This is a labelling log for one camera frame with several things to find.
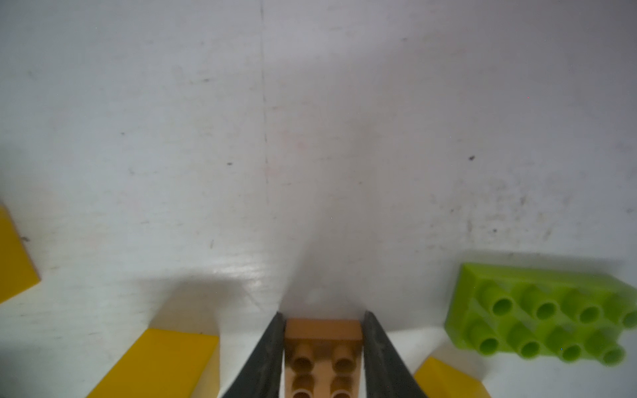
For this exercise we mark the yellow square lego brick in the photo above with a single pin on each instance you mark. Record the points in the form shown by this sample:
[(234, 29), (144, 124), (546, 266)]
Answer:
[(18, 273)]

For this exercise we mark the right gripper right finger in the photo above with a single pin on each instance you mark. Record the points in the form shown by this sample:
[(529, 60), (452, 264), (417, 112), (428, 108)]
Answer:
[(386, 373)]

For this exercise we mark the yellow lego brick centre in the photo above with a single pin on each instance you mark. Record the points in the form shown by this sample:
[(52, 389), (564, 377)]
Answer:
[(163, 363)]

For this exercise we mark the yellow lego brick hidden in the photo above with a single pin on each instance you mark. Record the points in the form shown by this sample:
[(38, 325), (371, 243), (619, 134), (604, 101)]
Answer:
[(440, 380)]

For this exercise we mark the brown long lego brick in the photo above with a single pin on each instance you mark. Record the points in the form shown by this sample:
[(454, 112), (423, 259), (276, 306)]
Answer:
[(323, 357)]

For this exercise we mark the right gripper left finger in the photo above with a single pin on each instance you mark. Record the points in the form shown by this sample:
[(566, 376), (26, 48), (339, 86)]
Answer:
[(260, 376)]

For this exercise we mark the lime green plate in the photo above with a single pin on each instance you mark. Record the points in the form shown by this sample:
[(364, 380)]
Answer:
[(533, 312)]

